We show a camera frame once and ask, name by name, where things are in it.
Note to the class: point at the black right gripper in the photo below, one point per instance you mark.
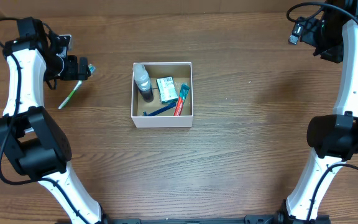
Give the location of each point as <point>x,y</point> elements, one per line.
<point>333,53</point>

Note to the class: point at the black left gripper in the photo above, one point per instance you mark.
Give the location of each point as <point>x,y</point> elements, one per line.
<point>70,71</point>

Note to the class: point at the green white toothbrush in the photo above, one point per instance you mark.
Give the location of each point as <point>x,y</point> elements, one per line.
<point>71,95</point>

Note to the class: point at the clear bottle with black cap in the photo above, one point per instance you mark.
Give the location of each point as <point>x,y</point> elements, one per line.
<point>143,82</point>

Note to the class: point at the blue disposable razor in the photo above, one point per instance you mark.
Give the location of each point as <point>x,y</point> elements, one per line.
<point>161,110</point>

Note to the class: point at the green white soap box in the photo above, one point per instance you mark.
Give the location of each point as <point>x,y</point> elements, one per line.
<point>167,90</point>

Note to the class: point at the Colgate toothpaste tube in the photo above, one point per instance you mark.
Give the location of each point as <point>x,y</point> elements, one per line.
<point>181,99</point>

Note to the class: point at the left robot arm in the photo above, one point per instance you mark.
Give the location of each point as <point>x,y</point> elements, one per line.
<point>33,148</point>

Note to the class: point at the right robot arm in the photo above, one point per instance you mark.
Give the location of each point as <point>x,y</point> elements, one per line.
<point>333,138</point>

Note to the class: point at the white cardboard box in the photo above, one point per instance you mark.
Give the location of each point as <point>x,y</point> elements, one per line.
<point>181,73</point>

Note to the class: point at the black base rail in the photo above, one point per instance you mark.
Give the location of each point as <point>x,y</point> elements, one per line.
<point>248,219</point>

